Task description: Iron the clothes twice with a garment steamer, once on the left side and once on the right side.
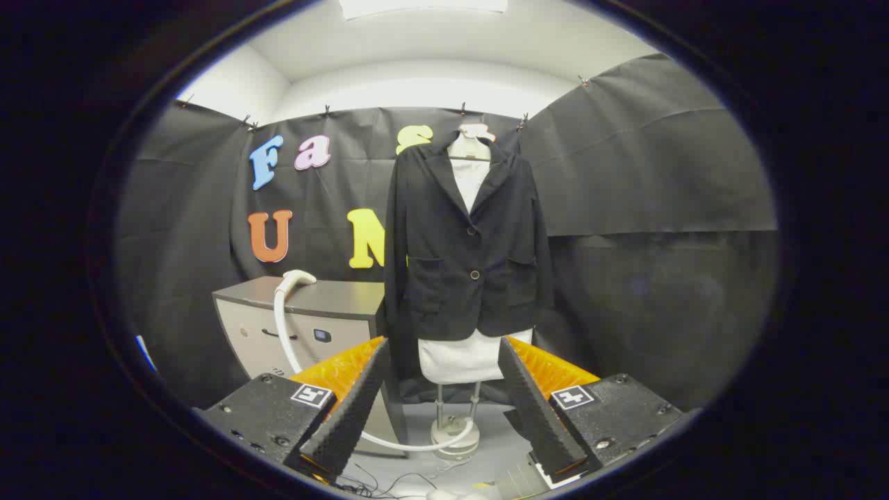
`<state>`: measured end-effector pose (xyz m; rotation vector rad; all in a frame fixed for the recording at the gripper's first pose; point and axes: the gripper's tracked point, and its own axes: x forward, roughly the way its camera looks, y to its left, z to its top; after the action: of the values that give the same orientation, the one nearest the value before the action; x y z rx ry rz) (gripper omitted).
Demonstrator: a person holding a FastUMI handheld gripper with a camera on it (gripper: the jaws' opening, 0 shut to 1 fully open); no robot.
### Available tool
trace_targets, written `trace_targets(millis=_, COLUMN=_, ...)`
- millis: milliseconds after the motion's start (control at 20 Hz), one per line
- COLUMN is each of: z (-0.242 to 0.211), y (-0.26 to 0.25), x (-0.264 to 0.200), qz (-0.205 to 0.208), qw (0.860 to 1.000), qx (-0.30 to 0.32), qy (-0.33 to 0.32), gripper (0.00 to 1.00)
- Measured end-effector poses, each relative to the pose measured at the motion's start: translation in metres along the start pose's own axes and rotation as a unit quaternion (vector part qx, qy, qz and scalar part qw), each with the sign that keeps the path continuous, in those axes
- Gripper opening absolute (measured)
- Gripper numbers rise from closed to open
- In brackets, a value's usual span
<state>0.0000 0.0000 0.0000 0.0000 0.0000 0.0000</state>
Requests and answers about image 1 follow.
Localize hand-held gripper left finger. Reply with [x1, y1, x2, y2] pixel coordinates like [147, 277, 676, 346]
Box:
[193, 336, 391, 485]

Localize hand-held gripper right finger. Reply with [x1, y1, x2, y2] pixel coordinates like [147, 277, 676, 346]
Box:
[497, 336, 685, 490]

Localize white garment steamer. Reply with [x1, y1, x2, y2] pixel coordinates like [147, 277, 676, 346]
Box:
[273, 269, 480, 453]

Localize black jacket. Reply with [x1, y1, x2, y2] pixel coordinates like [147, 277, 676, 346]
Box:
[383, 131, 555, 381]

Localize white mannequin torso on stand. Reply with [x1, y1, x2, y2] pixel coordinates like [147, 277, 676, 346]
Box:
[417, 124, 534, 461]

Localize grey cabinet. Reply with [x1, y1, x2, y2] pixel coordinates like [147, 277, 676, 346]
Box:
[212, 276, 409, 459]

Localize black backdrop cloth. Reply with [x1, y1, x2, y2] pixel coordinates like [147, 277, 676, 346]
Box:
[115, 52, 779, 410]

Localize row of small backdrop clips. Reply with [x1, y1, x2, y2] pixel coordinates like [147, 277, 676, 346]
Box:
[182, 75, 591, 133]

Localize thin black floor cables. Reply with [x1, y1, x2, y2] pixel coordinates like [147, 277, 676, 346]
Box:
[337, 462, 452, 499]

